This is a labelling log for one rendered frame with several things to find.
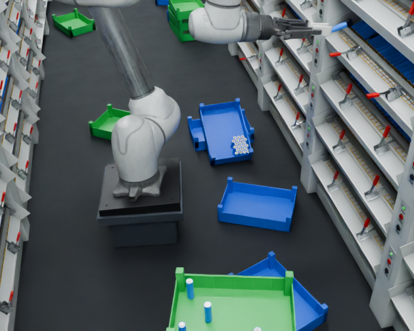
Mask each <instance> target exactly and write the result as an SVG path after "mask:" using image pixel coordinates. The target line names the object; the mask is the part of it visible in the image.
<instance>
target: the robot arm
mask: <svg viewBox="0 0 414 331"><path fill-rule="evenodd" d="M55 1H59V2H61V3H66V4H69V5H79V6H84V7H88V9H89V11H90V13H91V15H92V17H93V19H94V21H95V23H96V25H97V27H98V29H99V31H100V34H101V36H102V38H103V40H104V42H105V44H106V46H107V49H108V51H109V53H110V55H111V57H112V59H113V61H114V63H115V65H116V67H117V69H118V71H119V73H120V75H121V78H122V80H123V82H124V84H125V86H126V88H127V90H128V93H129V95H130V97H131V98H130V100H129V105H128V106H129V111H130V115H128V116H124V117H122V118H121V119H119V120H118V121H117V122H116V123H115V125H114V128H113V130H112V136H111V144H112V153H113V157H114V161H115V164H116V168H117V170H118V175H119V181H118V184H117V186H116V188H115V189H114V190H113V192H112V193H113V195H114V196H115V197H117V196H129V200H130V201H131V202H134V201H136V199H137V198H138V197H139V196H159V195H160V187H161V184H162V180H163V177H164V174H165V172H167V167H166V166H164V165H161V166H158V159H159V156H160V153H161V150H162V147H163V146H164V145H165V144H166V143H167V142H168V141H169V140H170V139H171V137H172V136H173V134H174V133H175V131H176V130H177V128H178V126H179V123H180V119H181V111H180V108H179V105H178V104H177V103H176V101H174V100H173V99H172V98H171V97H169V96H167V94H165V92H164V91H163V90H162V89H160V88H158V87H155V86H154V85H153V83H152V81H151V78H150V76H149V73H148V72H147V69H146V67H145V65H144V63H143V60H142V58H141V56H140V54H139V51H138V50H137V47H136V45H135V43H134V40H133V38H132V36H131V34H130V32H129V30H128V27H127V25H126V23H125V20H124V18H123V16H122V14H121V12H120V10H119V8H123V7H128V6H131V5H134V4H136V3H138V2H140V1H142V0H55ZM308 21H309V20H306V22H304V20H297V19H290V18H279V17H276V16H274V17H273V18H272V17H271V16H270V15H265V14H260V15H259V14H258V13H257V12H244V11H241V0H206V2H205V5H204V7H202V8H198V9H196V10H194V11H193V12H191V13H190V15H189V33H190V35H191V37H192V38H193V39H195V40H197V41H201V42H205V43H214V44H229V43H234V42H256V41H257V40H269V39H270V38H271V36H272V35H276V36H279V37H281V36H283V37H284V38H283V39H284V40H289V39H307V38H311V36H312V35H320V36H331V31H332V28H333V27H332V26H329V23H308Z"/></svg>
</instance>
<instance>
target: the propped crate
mask: <svg viewBox="0 0 414 331"><path fill-rule="evenodd" d="M198 112H199V116H200V121H201V124H202V130H203V133H204V139H205V142H206V148H207V151H208V157H209V160H210V165H211V166H213V165H218V164H226V163H230V162H238V161H243V160H251V159H252V155H253V152H254V151H253V148H251V145H250V141H249V138H248V133H247V130H246V126H245V122H244V118H243V115H242V110H241V106H240V98H238V99H235V101H233V102H224V103H219V104H211V105H206V106H204V103H200V104H199V111H198ZM241 135H244V137H245V138H247V141H246V144H248V152H249V154H246V155H242V156H234V154H232V150H233V149H232V148H231V141H232V140H233V137H234V136H236V137H237V136H241Z"/></svg>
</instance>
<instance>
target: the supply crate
mask: <svg viewBox="0 0 414 331"><path fill-rule="evenodd" d="M175 276H176V282H175V290H174V294H173V302H172V310H171V315H170V323H169V328H167V329H166V331H179V328H178V324H179V323H180V322H185V324H186V329H187V331H254V328H255V327H260V328H261V329H262V331H296V317H295V308H294V290H293V279H294V275H293V271H285V277H278V276H241V275H202V274H184V268H183V267H176V271H175ZM188 278H191V279H192V280H193V286H194V295H195V297H194V298H193V299H188V297H187V286H186V280H187V279H188ZM207 301H209V302H210V303H211V304H212V322H210V323H207V322H206V321H205V317H204V303H205V302H207Z"/></svg>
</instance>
